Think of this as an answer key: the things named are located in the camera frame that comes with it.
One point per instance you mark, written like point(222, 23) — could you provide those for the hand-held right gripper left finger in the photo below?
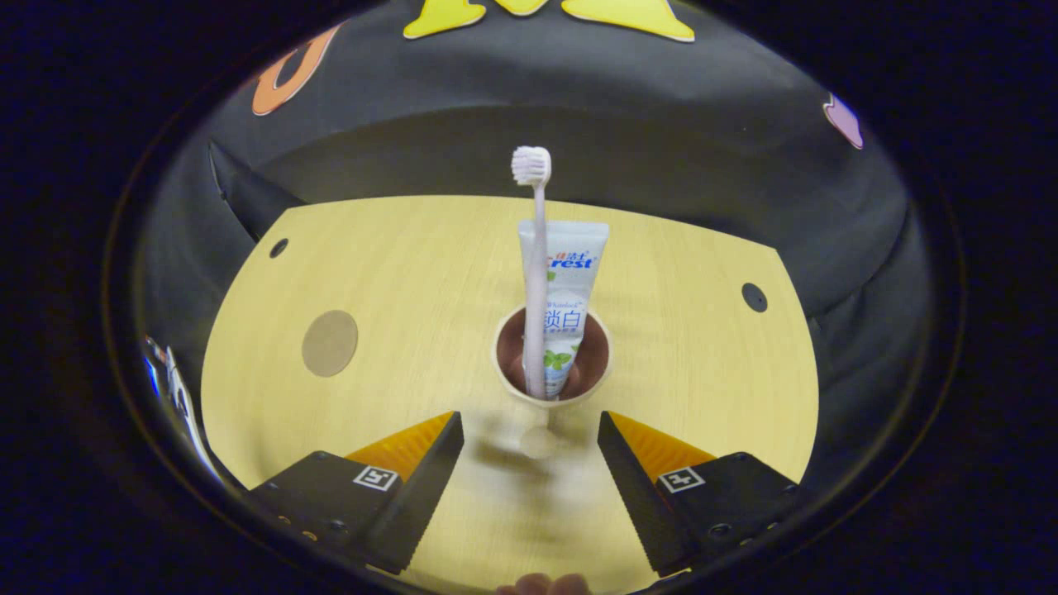
point(413, 512)

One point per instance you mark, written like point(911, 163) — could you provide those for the pale pink toothbrush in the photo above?
point(537, 273)

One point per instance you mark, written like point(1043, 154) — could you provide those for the white toothpaste tube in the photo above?
point(579, 248)

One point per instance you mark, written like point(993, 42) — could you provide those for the black desk grommet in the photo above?
point(278, 247)
point(754, 297)

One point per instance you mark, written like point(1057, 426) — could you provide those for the computer monitor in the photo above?
point(154, 376)

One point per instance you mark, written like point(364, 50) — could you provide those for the black backdrop cloth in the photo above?
point(579, 124)

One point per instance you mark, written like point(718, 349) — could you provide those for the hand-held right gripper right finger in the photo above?
point(640, 504)

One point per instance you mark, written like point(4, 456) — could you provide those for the wooden desktop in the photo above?
point(702, 372)

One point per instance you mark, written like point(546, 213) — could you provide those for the beige cup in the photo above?
point(593, 364)

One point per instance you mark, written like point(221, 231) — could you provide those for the round brown coaster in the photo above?
point(331, 343)

